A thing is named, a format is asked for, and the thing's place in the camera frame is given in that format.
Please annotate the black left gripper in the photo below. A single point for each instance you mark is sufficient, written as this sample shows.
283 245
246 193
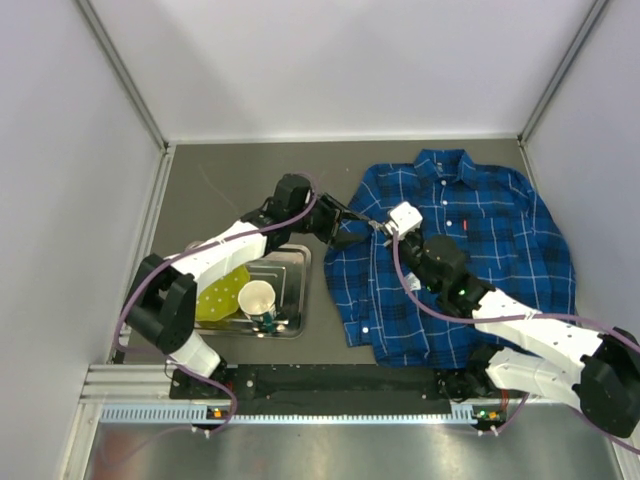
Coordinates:
331 220

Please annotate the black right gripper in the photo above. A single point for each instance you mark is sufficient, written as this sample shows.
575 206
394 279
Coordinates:
396 237

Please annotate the blue plaid shirt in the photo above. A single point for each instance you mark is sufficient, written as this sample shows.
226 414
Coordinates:
495 217

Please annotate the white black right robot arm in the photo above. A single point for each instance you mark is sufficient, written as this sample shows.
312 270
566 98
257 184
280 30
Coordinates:
590 368

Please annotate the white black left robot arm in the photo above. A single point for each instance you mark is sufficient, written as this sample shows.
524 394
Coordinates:
161 303

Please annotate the silver metal tray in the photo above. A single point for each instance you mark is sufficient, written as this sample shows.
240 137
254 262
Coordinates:
287 271

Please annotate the white paper cup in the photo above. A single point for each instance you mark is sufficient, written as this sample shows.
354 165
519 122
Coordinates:
257 300

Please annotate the green dotted plate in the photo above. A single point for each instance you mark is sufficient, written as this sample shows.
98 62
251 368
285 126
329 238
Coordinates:
220 300

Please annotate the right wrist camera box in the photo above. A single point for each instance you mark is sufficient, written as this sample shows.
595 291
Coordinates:
403 219

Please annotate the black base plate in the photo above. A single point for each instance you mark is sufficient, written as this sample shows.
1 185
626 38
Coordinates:
253 381

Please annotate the aluminium front frame rail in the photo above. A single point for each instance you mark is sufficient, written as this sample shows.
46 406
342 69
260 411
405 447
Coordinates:
139 383

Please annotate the white slotted cable duct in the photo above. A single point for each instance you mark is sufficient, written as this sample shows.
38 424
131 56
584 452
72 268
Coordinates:
216 412

